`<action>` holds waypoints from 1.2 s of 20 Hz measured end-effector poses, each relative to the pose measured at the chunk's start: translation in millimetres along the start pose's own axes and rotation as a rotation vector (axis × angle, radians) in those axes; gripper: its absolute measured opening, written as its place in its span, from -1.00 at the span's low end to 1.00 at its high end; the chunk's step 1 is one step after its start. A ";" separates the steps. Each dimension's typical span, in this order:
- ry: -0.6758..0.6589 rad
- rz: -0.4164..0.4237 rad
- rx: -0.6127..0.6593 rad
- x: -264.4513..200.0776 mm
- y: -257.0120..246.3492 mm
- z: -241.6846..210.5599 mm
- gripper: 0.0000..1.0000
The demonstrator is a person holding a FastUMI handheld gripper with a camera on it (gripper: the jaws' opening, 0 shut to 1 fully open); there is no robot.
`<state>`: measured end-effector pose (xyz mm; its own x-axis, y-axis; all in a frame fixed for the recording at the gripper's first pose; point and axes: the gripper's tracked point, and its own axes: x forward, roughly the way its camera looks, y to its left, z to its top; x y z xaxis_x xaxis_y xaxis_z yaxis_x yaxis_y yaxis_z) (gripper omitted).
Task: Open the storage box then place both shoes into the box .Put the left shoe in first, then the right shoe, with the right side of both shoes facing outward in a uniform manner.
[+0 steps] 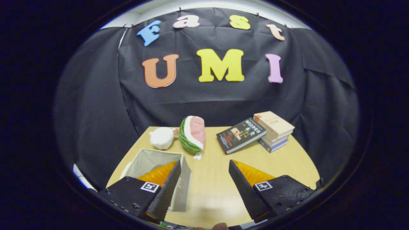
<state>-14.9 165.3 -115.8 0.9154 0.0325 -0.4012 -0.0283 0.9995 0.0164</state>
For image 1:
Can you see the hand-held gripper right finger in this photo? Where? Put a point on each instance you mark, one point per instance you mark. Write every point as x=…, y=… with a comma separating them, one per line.
x=246, y=195

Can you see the black backdrop cloth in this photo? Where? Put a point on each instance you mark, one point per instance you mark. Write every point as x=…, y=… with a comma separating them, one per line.
x=207, y=99

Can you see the cream fabric storage box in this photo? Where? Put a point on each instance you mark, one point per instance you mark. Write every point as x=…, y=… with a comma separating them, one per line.
x=150, y=159

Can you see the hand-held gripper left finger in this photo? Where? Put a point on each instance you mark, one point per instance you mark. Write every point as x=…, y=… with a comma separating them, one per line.
x=164, y=195

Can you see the blue cover book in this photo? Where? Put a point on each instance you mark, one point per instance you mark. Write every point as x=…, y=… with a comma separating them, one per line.
x=273, y=146

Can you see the watermelon slice plush toy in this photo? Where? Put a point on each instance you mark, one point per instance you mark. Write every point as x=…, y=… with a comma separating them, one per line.
x=191, y=134

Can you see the white plush toy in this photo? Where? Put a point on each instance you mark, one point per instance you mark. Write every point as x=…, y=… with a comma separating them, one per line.
x=162, y=138

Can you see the tan cover book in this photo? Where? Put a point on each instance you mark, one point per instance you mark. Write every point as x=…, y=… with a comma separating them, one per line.
x=274, y=123

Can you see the black cover book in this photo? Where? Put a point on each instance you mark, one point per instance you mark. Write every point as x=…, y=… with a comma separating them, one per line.
x=241, y=135

